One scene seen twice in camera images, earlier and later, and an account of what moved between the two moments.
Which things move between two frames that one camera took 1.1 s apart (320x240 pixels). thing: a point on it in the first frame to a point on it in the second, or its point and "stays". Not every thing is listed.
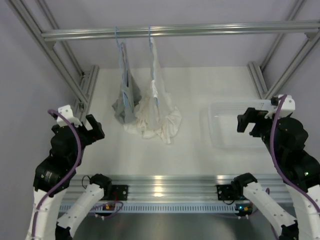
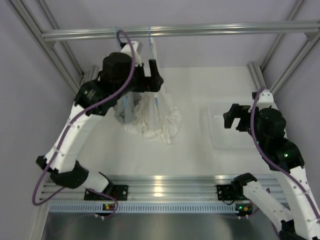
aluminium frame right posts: x=258 y=73 stays
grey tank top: x=129 y=93 stays
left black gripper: x=92 y=135 to x=147 y=83
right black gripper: x=252 y=116 to x=236 y=111
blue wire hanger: x=152 y=60 stays
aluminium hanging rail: x=182 y=31 stays
